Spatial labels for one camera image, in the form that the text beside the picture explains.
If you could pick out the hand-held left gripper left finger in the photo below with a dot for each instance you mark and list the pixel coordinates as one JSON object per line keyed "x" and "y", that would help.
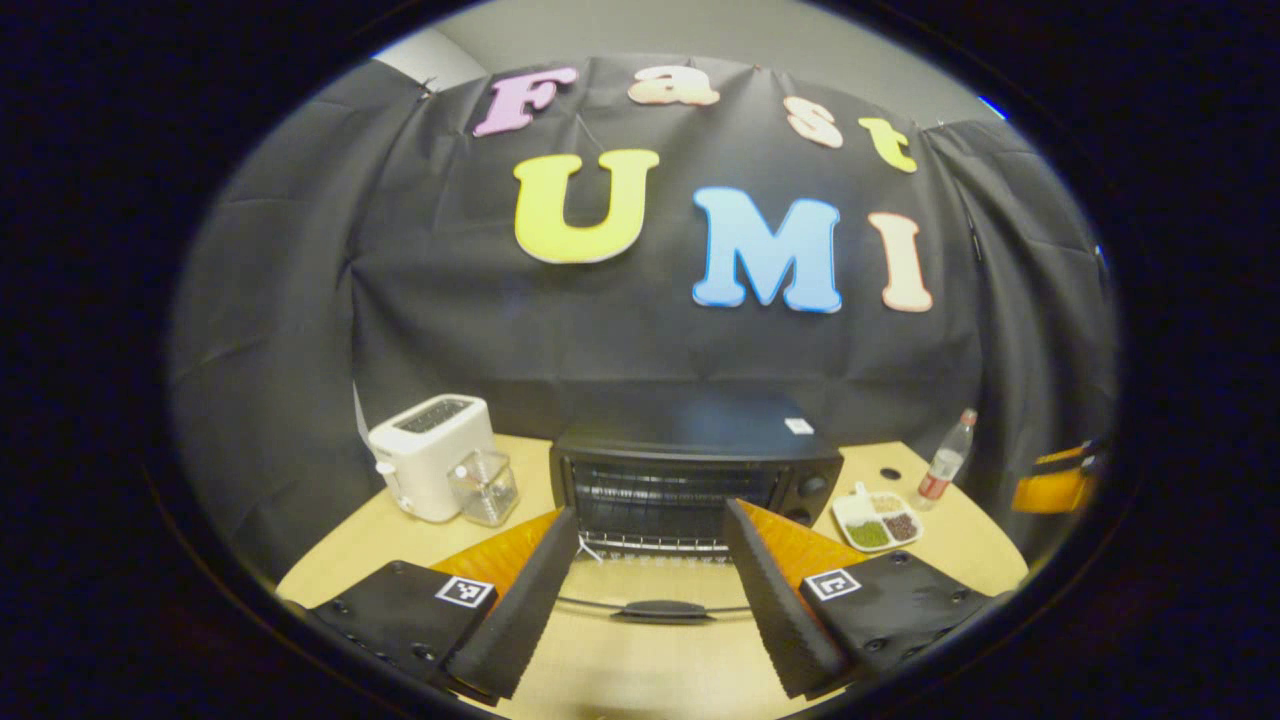
{"x": 520, "y": 620}

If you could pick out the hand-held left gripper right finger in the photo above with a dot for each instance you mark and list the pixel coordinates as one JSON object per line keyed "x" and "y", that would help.
{"x": 780, "y": 620}

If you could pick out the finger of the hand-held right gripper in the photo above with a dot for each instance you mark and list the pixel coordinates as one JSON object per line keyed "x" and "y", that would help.
{"x": 1050, "y": 490}

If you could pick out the black electric oven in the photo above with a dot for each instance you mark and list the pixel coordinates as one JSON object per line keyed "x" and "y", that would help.
{"x": 700, "y": 440}

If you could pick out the clear plastic water bottle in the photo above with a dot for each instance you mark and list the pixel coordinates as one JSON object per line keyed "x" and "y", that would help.
{"x": 945, "y": 465}

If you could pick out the clear glass jar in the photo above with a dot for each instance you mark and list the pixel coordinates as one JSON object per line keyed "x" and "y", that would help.
{"x": 485, "y": 490}

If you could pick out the white divided bean plate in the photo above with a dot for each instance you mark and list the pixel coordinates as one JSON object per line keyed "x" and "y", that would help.
{"x": 875, "y": 520}

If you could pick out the white toaster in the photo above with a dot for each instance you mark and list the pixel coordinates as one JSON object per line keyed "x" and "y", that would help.
{"x": 430, "y": 470}

